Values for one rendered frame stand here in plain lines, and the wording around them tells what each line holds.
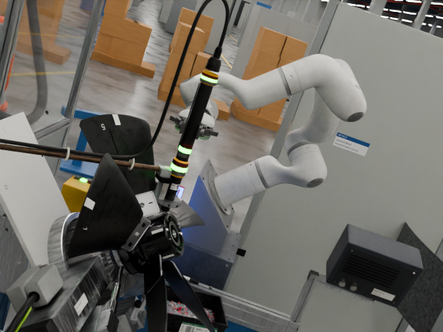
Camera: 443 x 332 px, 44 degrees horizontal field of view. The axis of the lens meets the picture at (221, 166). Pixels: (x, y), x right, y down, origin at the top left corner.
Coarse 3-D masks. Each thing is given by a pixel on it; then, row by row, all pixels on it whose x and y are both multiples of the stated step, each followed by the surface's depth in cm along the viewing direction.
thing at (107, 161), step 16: (112, 160) 115; (96, 176) 110; (112, 176) 115; (96, 192) 110; (112, 192) 115; (128, 192) 121; (96, 208) 111; (112, 208) 116; (128, 208) 122; (80, 224) 108; (96, 224) 113; (112, 224) 118; (128, 224) 124; (80, 240) 109; (96, 240) 116; (112, 240) 122
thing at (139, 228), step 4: (140, 220) 129; (144, 220) 131; (148, 220) 132; (140, 224) 130; (148, 224) 133; (136, 228) 130; (140, 228) 131; (144, 228) 133; (140, 232) 132; (144, 232) 133; (132, 236) 130; (140, 236) 133; (128, 240) 129; (132, 240) 131; (136, 240) 133; (124, 244) 129; (132, 244) 132; (124, 248) 129; (128, 248) 131; (132, 248) 133
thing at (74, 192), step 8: (64, 184) 182; (72, 184) 183; (80, 184) 185; (88, 184) 187; (64, 192) 182; (72, 192) 182; (80, 192) 182; (72, 200) 183; (80, 200) 182; (72, 208) 184; (80, 208) 183
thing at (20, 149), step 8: (0, 144) 119; (8, 144) 120; (24, 152) 122; (32, 152) 123; (40, 152) 123; (48, 152) 124; (56, 152) 126; (80, 160) 129; (88, 160) 130; (96, 160) 131; (136, 168) 137; (144, 168) 138; (152, 168) 139
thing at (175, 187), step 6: (216, 48) 134; (216, 54) 134; (210, 60) 134; (216, 60) 134; (210, 66) 134; (216, 66) 134; (174, 180) 143; (180, 180) 143; (168, 186) 144; (174, 186) 143; (168, 192) 144; (174, 192) 144; (168, 198) 144; (174, 198) 145; (162, 210) 146; (168, 210) 146
